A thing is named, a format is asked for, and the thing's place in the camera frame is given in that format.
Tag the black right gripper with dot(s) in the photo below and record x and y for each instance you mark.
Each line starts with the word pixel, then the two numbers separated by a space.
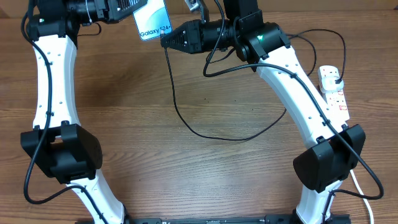
pixel 193 36

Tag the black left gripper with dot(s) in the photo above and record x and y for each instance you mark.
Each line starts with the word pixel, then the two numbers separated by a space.
pixel 112 10

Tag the smartphone with blue screen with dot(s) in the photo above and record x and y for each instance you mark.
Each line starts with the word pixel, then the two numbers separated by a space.
pixel 152 20

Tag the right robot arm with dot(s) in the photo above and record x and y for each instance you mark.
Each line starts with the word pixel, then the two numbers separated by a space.
pixel 332 147

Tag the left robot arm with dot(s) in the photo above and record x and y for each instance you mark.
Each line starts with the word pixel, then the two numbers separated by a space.
pixel 57 144

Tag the white power strip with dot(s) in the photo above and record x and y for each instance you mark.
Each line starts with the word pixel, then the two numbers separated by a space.
pixel 336 99

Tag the white USB wall charger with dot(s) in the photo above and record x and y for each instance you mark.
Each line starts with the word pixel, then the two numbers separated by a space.
pixel 331 84

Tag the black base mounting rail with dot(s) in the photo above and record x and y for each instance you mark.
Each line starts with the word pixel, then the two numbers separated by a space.
pixel 211 220

